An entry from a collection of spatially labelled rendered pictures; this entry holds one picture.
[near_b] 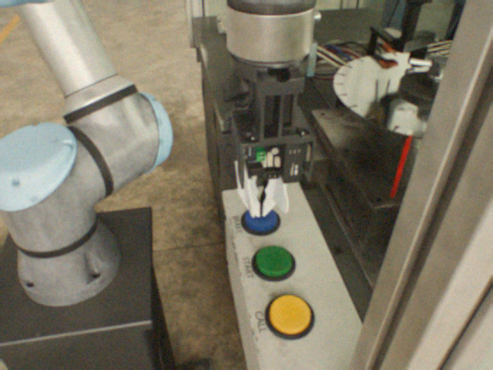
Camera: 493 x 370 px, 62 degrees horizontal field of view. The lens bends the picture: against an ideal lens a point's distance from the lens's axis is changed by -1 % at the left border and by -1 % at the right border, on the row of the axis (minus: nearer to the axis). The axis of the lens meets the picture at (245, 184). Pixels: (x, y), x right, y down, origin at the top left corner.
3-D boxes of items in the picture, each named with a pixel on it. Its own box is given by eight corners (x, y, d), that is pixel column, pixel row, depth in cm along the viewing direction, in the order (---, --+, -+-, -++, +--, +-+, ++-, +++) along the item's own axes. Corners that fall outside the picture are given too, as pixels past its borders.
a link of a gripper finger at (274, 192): (268, 242, 48) (272, 180, 42) (258, 208, 52) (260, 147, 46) (295, 239, 48) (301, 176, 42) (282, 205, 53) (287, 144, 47)
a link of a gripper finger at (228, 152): (224, 190, 47) (220, 124, 42) (221, 182, 49) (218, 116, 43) (263, 186, 48) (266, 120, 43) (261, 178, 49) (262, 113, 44)
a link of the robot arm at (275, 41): (220, -8, 37) (308, -12, 38) (222, 43, 39) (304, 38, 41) (233, 18, 31) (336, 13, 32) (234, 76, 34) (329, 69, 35)
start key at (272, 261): (294, 280, 46) (296, 269, 45) (259, 285, 46) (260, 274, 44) (285, 254, 49) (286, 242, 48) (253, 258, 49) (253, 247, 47)
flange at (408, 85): (415, 107, 64) (418, 92, 63) (388, 77, 73) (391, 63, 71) (481, 104, 65) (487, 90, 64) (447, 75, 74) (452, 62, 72)
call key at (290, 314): (313, 336, 41) (315, 325, 40) (274, 344, 40) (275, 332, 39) (302, 303, 44) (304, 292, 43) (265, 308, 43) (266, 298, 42)
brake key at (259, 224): (279, 236, 51) (280, 225, 50) (247, 240, 51) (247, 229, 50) (272, 214, 55) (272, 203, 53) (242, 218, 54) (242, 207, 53)
